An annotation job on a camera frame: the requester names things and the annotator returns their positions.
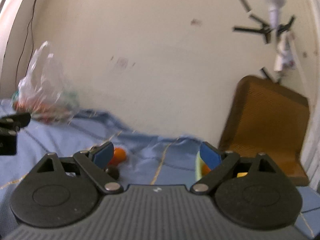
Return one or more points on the orange cherry tomato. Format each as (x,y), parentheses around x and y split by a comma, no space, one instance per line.
(119,156)

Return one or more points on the pink wall sticker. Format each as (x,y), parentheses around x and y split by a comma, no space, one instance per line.
(122,62)

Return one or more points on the blue checked tablecloth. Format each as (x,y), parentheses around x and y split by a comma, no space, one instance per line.
(45,195)

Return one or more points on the clear plastic bag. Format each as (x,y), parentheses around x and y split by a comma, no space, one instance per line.
(45,92)

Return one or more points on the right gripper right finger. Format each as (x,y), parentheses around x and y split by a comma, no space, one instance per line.
(220,164)

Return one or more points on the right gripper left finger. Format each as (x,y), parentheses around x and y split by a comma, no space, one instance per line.
(93,162)

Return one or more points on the brown woven chair back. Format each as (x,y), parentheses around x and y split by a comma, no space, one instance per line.
(266,117)

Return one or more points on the white wall socket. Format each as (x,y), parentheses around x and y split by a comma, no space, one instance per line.
(284,56)

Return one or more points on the light green plastic basket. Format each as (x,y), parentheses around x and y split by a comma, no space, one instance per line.
(198,167)

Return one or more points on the dark purple tomato centre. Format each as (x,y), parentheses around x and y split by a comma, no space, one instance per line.
(112,171)

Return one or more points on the orange mandarin left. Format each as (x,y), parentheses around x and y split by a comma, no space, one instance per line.
(205,170)

